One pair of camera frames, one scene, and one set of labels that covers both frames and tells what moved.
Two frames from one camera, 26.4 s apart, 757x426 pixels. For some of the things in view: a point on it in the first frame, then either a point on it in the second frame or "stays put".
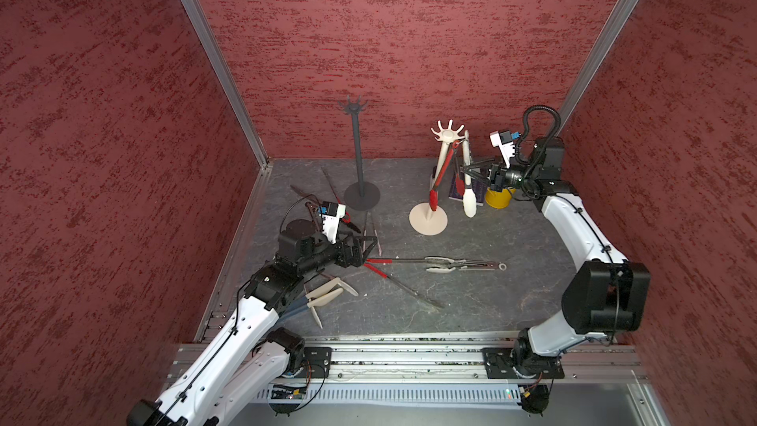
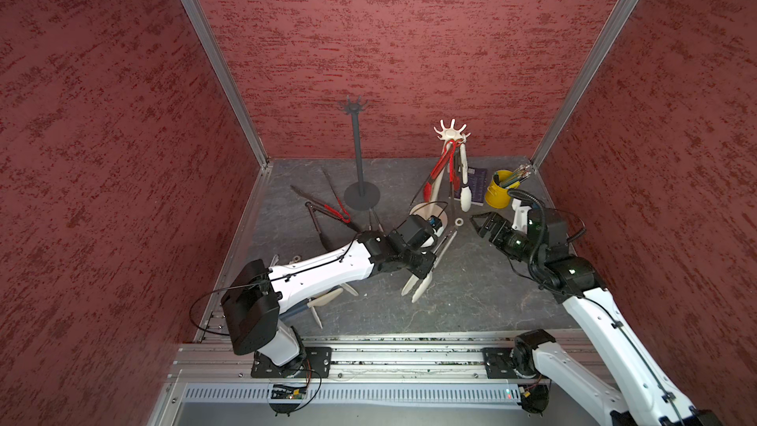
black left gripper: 345,260 to 428,259
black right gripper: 494,177 to 496,235
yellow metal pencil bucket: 499,199 stays put
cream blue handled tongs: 316,297 stays put
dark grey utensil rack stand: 361,195 stays put
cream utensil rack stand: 423,219 stays put
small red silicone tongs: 458,177 to 436,170
